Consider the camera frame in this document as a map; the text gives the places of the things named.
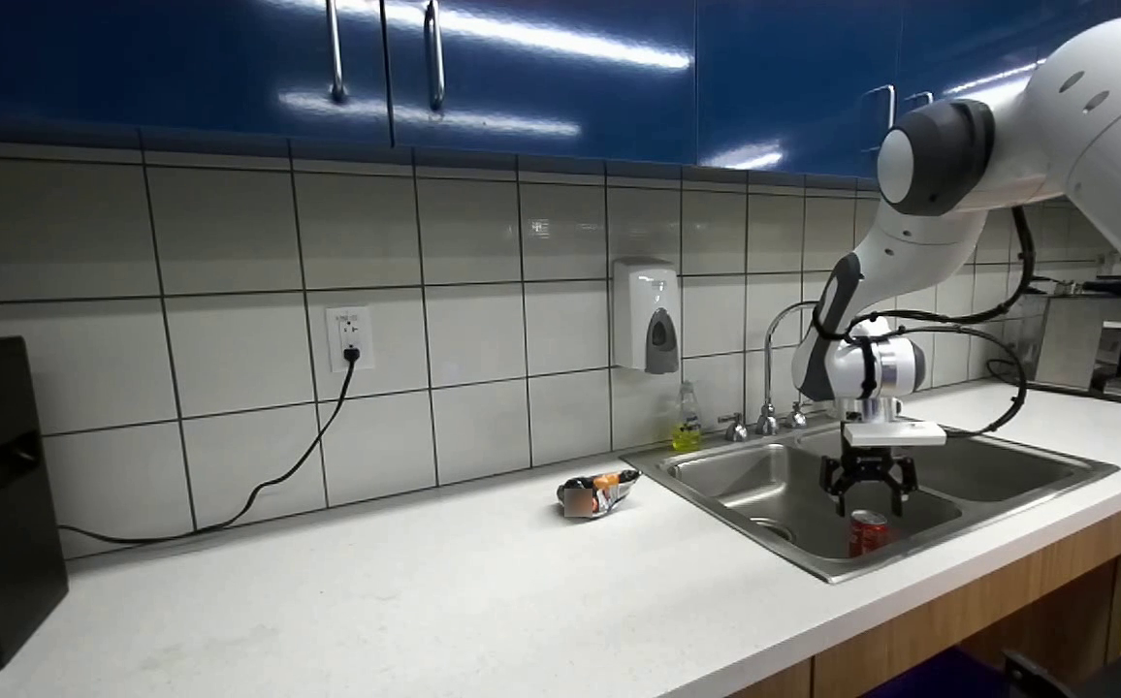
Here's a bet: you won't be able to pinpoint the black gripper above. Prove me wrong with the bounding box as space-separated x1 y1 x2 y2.
817 446 915 509

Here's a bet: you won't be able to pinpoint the red soda can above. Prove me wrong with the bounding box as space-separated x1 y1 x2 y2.
849 509 899 557

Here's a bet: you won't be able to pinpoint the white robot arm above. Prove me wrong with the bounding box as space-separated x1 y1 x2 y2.
793 17 1121 509

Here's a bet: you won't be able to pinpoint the stainless steel double sink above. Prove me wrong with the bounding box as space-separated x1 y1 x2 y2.
637 421 1110 582

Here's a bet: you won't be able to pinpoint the chrome sink faucet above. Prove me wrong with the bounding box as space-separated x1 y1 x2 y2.
720 299 814 443

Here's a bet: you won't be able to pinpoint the green dish soap bottle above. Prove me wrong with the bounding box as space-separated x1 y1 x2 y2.
667 383 703 455

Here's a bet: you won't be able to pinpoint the wooden lower cabinets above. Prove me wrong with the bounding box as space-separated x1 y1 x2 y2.
731 511 1121 698

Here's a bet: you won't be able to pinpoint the small bowl with food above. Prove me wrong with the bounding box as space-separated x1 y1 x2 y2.
555 469 641 520

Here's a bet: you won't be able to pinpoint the blue upper cabinets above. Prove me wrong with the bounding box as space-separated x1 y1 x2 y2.
0 0 1121 180

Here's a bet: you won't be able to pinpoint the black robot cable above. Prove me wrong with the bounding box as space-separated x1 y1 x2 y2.
840 207 1039 438

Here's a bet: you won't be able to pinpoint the white wall soap dispenser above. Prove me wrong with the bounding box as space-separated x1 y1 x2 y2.
611 264 677 374

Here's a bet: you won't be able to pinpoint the black power cord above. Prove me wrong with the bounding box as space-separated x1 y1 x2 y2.
53 344 365 549

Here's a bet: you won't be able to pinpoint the white wall outlet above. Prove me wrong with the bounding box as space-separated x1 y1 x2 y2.
325 305 371 368

